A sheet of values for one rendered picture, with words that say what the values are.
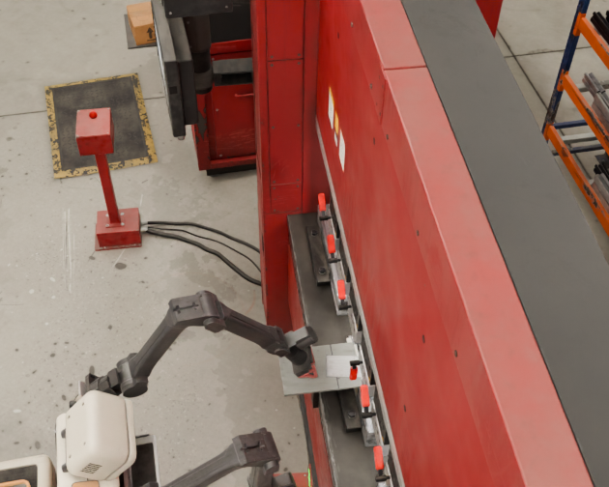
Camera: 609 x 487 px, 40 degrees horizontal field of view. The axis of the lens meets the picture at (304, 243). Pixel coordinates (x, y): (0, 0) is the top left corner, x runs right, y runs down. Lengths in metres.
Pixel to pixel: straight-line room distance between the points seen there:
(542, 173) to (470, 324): 0.41
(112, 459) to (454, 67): 1.35
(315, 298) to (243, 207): 1.64
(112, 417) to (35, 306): 2.13
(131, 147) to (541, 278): 3.96
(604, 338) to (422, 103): 0.65
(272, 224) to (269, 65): 0.81
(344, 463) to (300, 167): 1.18
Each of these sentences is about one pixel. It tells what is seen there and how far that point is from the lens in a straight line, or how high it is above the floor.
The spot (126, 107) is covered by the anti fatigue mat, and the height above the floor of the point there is 0.01.
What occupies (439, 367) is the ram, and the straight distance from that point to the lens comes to 1.73.
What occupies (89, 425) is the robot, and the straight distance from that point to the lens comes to 2.41.
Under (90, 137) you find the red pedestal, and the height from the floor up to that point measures 0.79.
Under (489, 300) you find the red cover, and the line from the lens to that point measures 1.47.
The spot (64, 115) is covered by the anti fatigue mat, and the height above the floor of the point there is 0.01.
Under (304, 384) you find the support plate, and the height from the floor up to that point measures 1.00.
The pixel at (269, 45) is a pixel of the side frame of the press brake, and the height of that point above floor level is 1.71.
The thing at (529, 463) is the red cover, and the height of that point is 2.30.
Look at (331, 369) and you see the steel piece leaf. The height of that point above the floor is 1.00.
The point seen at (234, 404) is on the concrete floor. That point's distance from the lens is 4.01.
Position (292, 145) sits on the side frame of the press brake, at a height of 1.25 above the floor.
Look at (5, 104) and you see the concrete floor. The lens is 5.75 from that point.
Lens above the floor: 3.42
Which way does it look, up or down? 48 degrees down
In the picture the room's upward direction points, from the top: 1 degrees clockwise
